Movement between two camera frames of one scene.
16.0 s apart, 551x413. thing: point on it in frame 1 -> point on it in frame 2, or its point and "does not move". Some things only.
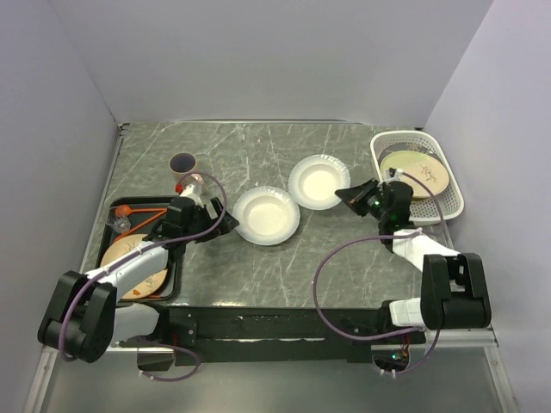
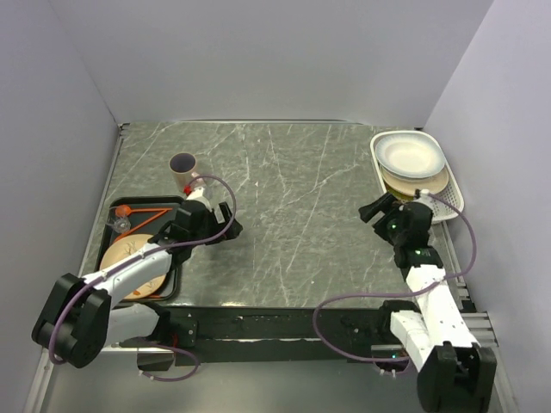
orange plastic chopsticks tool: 125,210 does not move
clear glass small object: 121,224 does not move
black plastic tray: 135,215 does not move
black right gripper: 351,195 -> 383,204
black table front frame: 228,335 does not move
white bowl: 267,215 -> 410,155
